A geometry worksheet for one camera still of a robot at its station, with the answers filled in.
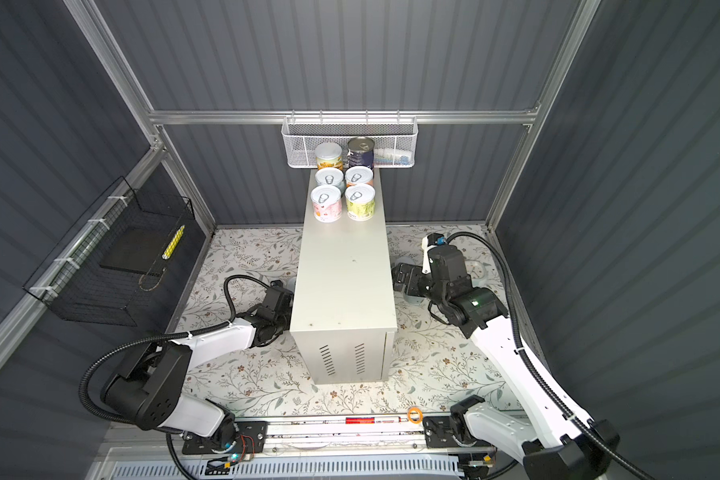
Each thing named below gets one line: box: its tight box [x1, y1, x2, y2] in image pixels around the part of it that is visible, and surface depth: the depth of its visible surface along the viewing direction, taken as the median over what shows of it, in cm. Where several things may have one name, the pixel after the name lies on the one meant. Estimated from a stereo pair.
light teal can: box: [315, 167, 346, 191], surface depth 78 cm
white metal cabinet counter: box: [290, 169, 397, 384], surface depth 68 cm
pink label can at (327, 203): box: [310, 185, 342, 223], surface depth 74 cm
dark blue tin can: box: [347, 137, 375, 171], surface depth 80 cm
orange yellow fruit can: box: [315, 142, 344, 170], surface depth 82 cm
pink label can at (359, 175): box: [345, 165, 374, 187], surface depth 78 cm
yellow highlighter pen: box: [162, 224, 186, 260], surface depth 80 cm
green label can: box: [345, 184, 376, 222], surface depth 74 cm
